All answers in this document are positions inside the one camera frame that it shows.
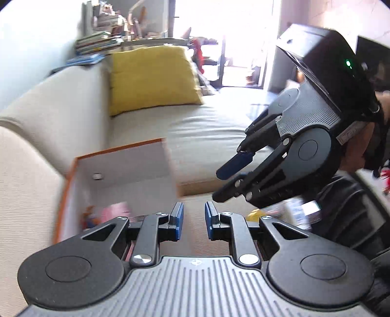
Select yellow object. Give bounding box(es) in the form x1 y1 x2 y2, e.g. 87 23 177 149
246 209 266 223

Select white cream tube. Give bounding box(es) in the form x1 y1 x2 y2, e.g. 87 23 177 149
263 197 321 230

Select brown teddy bear plush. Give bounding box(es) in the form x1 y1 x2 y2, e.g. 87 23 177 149
81 205 100 230

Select person's right hand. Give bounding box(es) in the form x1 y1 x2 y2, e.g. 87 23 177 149
339 92 389 172

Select orange cardboard box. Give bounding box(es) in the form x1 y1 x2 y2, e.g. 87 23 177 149
53 139 178 243

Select person's leg black trousers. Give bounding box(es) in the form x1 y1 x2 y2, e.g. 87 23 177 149
311 173 389 259

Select yellow cushion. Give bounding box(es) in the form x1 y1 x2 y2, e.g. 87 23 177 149
109 46 203 116

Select beige sofa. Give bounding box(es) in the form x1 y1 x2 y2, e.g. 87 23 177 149
1 62 274 316

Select stack of books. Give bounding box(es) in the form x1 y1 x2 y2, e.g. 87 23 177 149
67 0 129 66

